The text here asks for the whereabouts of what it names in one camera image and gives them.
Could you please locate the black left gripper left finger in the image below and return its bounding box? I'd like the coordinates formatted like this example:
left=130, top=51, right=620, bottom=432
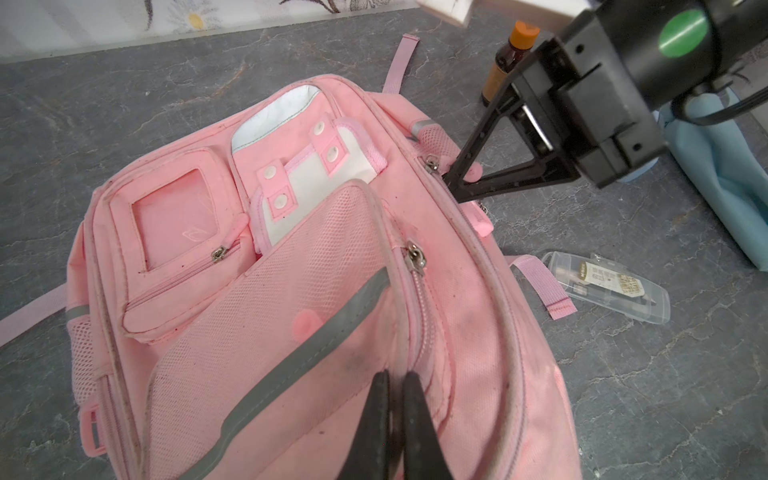
left=337, top=370, right=390, bottom=480

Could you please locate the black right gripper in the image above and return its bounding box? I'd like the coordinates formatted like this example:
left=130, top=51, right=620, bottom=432
left=443, top=11, right=665, bottom=203

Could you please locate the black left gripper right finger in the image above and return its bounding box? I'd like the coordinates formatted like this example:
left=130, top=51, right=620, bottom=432
left=402, top=371, right=453, bottom=480

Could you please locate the clear plastic pencil case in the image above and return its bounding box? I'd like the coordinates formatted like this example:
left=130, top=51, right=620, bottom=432
left=542, top=251, right=671, bottom=325

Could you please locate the light blue cloth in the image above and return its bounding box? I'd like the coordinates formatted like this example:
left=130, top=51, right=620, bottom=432
left=654, top=104, right=767, bottom=272

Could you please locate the pink student backpack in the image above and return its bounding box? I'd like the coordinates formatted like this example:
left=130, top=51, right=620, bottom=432
left=1, top=35, right=581, bottom=479

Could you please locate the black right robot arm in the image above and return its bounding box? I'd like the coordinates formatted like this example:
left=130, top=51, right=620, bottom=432
left=443, top=1, right=767, bottom=203

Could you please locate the small brown orange-capped bottle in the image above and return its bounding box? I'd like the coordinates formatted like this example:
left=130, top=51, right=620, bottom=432
left=481, top=21, right=541, bottom=106

